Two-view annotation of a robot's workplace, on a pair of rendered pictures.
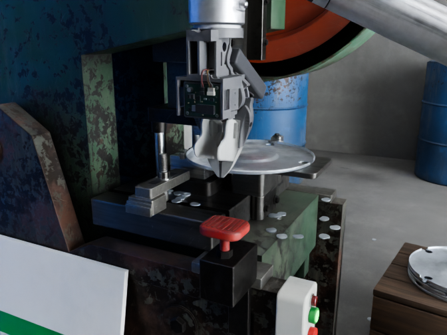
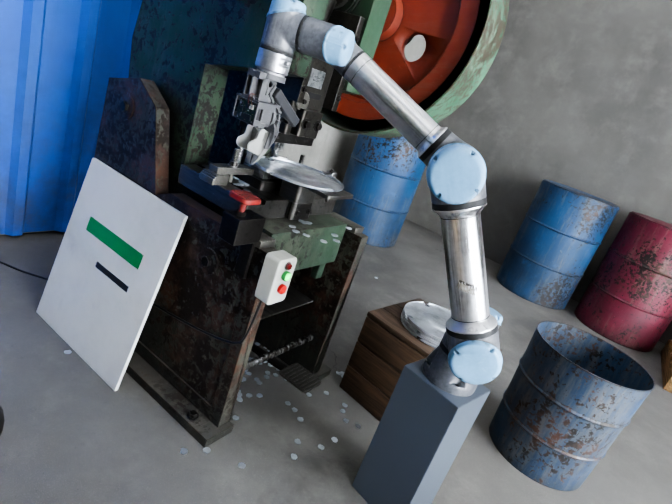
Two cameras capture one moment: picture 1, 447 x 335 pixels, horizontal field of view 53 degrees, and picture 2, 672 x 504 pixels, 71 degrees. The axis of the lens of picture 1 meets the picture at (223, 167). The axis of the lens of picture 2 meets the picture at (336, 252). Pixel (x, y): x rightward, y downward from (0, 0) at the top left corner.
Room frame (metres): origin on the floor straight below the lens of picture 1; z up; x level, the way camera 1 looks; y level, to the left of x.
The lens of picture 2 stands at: (-0.45, -0.30, 1.09)
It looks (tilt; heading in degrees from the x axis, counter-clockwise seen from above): 19 degrees down; 2
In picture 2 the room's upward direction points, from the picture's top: 19 degrees clockwise
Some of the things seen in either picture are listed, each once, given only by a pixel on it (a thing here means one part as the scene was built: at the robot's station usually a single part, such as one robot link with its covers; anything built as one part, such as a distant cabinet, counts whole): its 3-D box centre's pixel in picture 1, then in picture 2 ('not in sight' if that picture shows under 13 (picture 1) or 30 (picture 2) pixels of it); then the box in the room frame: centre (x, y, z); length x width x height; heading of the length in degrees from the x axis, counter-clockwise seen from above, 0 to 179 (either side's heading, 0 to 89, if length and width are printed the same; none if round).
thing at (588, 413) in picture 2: not in sight; (562, 403); (1.19, -1.25, 0.24); 0.42 x 0.42 x 0.48
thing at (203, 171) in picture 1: (203, 159); (270, 167); (1.05, 0.05, 0.76); 0.15 x 0.09 x 0.05; 153
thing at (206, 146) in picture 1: (206, 147); (246, 142); (0.64, 0.02, 0.88); 0.06 x 0.03 x 0.09; 153
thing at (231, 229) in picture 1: (224, 244); (242, 208); (0.65, 0.00, 0.72); 0.07 x 0.06 x 0.08; 63
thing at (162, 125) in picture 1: (199, 115); (276, 135); (1.05, 0.06, 0.86); 0.20 x 0.16 x 0.05; 153
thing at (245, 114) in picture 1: (236, 116); (268, 129); (0.64, -0.02, 0.93); 0.05 x 0.02 x 0.09; 63
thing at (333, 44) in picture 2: not in sight; (327, 43); (0.64, -0.09, 1.15); 0.11 x 0.11 x 0.08; 84
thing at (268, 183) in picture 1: (269, 185); (305, 199); (0.97, -0.10, 0.72); 0.25 x 0.14 x 0.14; 63
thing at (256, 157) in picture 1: (249, 154); (299, 173); (0.99, -0.06, 0.78); 0.29 x 0.29 x 0.01
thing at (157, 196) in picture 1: (161, 178); (230, 165); (0.90, 0.13, 0.76); 0.17 x 0.06 x 0.10; 153
